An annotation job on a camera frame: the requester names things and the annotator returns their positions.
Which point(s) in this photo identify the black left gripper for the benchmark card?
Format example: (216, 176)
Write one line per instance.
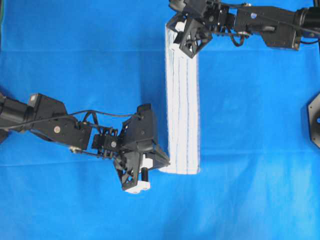
(132, 163)

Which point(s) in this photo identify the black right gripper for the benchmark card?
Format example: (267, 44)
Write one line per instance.
(191, 18)

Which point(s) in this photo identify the blue table cloth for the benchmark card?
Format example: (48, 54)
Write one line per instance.
(260, 173)

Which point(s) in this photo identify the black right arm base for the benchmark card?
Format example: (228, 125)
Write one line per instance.
(313, 110)

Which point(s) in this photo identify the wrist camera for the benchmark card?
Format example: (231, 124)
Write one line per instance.
(184, 6)
(147, 128)

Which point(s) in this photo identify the blue striped white towel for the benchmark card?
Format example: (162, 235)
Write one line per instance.
(183, 109)

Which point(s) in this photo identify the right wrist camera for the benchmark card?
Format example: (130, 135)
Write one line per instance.
(184, 6)

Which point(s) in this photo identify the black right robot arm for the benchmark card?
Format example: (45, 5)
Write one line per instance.
(278, 27)

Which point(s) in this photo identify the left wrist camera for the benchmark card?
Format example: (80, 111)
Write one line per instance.
(147, 128)

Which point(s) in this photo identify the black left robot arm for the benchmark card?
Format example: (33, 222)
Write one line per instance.
(48, 119)

